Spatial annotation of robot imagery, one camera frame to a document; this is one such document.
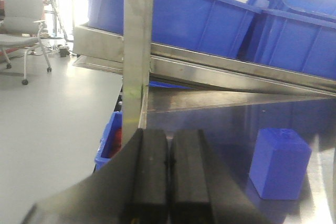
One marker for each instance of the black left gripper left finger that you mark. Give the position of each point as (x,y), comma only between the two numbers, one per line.
(130,188)

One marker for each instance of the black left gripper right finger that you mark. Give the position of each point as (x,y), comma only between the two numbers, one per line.
(203,190)

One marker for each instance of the small blue bin lower shelf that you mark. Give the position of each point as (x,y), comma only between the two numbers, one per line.
(107,140)

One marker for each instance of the blue rectangular plastic part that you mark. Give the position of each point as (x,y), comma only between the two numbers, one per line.
(279,164)

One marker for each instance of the stainless steel shelf rack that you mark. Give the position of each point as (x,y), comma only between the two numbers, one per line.
(134,56)

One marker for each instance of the blue bin upper left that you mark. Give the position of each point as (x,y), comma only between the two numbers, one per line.
(216,27)

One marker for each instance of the blue bin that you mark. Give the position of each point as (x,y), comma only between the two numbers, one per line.
(297,35)
(216,27)

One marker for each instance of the blue bin upper right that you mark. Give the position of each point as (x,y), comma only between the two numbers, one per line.
(297,35)

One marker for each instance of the grey office chair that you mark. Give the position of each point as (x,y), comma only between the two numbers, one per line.
(23,23)

